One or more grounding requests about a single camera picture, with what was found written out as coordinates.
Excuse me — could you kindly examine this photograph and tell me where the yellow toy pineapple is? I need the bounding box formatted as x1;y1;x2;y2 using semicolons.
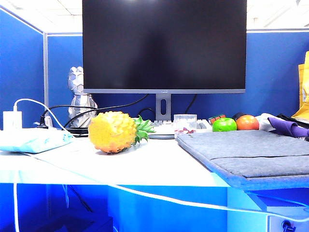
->
87;111;156;155

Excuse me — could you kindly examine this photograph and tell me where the white plastic bag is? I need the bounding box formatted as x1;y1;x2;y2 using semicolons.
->
255;113;279;132

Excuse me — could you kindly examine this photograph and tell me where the white gray keyboard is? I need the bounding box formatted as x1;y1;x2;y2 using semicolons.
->
144;119;206;134

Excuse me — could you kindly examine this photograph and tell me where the gray monitor stand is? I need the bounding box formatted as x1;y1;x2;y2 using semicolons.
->
147;93;176;140

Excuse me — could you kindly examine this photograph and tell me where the rubik's cube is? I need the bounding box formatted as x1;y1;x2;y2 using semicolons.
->
208;114;228;125

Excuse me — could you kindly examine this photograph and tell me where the green apple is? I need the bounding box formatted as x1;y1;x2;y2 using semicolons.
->
212;117;238;132

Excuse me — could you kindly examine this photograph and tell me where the black computer monitor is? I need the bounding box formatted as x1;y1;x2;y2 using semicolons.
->
82;0;247;95

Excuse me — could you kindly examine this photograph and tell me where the silver faceted figurine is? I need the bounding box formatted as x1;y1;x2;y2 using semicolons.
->
67;66;98;129

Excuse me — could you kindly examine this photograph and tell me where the orange tomato fruit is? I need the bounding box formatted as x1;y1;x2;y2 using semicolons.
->
236;114;260;131

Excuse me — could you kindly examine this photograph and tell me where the light blue tissue pack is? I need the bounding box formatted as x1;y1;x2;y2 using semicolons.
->
0;127;74;154

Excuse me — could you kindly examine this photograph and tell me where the purple cloth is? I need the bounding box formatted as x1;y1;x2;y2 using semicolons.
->
267;116;309;139

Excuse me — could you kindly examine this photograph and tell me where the white power charger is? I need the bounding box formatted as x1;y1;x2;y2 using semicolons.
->
2;111;23;131

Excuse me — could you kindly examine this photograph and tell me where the yellow paper envelope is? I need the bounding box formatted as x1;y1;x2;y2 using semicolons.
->
290;50;309;119

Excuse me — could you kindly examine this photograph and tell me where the black cable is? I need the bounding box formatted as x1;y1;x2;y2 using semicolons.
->
185;94;198;115
63;94;149;128
42;104;98;121

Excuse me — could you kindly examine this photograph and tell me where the gray partition post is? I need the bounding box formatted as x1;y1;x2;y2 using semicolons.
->
42;31;49;117

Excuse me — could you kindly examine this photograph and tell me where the black strap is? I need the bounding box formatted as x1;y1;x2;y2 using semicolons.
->
276;113;309;128

